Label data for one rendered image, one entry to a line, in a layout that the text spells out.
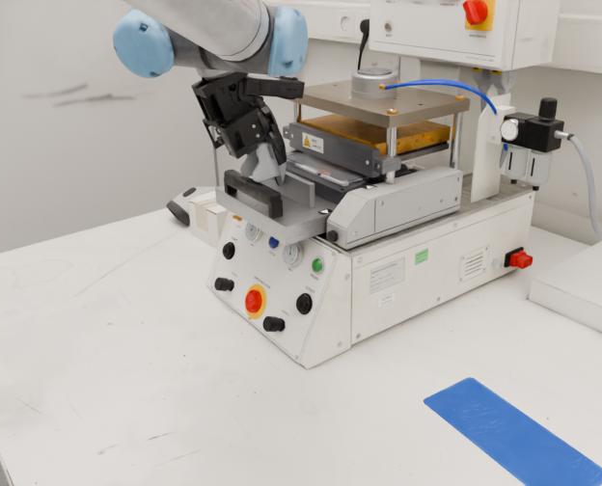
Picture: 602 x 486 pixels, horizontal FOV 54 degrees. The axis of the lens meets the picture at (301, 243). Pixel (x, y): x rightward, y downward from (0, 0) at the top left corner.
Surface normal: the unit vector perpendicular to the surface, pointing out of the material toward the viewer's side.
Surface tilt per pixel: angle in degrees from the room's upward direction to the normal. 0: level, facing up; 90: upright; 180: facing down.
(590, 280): 0
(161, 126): 90
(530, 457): 0
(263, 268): 65
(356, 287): 90
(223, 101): 90
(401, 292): 90
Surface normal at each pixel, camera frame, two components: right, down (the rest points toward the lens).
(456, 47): -0.81, 0.27
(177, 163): 0.61, 0.33
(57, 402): -0.03, -0.90
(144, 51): -0.34, 0.65
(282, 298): -0.75, -0.14
